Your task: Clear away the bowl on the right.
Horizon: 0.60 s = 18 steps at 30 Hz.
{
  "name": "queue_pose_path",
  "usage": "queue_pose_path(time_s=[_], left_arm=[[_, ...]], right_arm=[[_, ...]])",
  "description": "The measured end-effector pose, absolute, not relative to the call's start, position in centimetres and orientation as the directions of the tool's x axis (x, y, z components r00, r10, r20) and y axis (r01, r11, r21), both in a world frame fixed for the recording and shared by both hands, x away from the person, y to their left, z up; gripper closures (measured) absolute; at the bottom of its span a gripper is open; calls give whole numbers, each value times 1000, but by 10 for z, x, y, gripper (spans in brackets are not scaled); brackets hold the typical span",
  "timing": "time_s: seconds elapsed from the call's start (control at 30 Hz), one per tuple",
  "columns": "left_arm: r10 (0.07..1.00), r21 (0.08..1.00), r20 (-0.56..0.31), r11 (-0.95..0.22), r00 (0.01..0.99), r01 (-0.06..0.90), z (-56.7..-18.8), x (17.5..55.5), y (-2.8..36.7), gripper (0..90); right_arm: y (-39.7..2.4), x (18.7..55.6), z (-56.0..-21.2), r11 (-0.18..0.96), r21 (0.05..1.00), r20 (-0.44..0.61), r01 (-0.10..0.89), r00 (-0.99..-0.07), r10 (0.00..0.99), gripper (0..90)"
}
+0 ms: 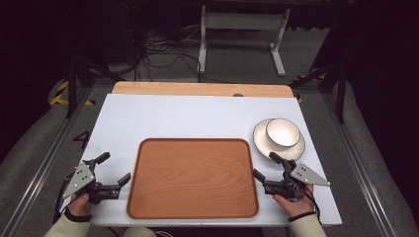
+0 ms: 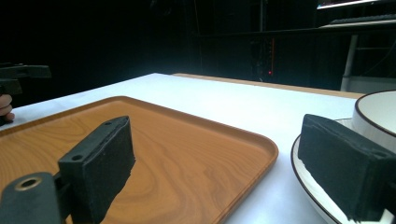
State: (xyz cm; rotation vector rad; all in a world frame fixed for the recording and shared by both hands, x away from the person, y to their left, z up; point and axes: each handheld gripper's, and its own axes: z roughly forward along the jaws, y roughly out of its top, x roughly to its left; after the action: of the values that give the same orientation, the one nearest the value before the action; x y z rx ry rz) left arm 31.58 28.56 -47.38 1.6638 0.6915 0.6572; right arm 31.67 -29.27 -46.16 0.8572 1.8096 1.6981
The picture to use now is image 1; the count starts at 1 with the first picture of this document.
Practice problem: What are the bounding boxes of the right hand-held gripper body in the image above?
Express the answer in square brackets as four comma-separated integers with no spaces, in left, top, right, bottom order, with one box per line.
[262,159,332,202]

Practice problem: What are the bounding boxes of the brown wooden tray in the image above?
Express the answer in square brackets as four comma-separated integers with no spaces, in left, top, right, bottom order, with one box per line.
[126,137,260,220]

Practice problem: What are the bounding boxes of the white bowl with dark rim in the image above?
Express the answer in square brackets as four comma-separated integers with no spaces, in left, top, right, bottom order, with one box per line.
[265,118,301,148]

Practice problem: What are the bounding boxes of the yellow black floor tape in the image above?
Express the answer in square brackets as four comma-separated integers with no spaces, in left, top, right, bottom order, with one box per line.
[48,80,97,107]
[293,74,328,104]

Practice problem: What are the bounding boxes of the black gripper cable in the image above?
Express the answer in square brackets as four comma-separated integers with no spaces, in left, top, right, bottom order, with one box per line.
[52,176,77,225]
[303,188,322,225]

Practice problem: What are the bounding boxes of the person's left hand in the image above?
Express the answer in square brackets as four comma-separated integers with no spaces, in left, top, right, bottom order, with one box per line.
[67,193,94,217]

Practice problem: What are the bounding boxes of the white metal stand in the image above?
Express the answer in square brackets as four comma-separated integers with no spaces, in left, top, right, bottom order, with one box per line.
[197,4,292,77]

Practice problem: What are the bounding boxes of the light wooden table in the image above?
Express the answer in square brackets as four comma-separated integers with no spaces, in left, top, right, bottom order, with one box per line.
[112,81,294,99]

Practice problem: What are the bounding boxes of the person's right hand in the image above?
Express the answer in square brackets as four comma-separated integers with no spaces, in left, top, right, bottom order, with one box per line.
[272,184,315,219]

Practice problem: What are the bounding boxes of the black floor cables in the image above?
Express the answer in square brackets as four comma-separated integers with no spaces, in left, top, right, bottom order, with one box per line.
[131,24,207,83]

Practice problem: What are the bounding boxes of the black wristband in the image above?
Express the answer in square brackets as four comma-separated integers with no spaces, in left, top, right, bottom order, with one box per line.
[63,208,93,223]
[288,210,317,223]

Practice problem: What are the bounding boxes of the white plate with dark rim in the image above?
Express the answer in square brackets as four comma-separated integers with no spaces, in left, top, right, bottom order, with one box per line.
[252,118,306,162]

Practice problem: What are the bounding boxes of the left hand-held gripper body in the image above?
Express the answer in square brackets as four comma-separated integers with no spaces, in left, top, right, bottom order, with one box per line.
[61,159,123,205]

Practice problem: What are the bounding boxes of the white table board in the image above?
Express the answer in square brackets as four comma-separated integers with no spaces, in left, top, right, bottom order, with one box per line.
[61,93,344,228]

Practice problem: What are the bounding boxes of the black tripod stand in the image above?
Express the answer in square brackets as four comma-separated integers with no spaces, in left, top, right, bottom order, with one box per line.
[290,60,348,124]
[63,53,126,120]

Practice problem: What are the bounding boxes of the aluminium floor rail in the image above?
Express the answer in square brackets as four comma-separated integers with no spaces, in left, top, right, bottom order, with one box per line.
[0,88,94,237]
[320,92,400,237]

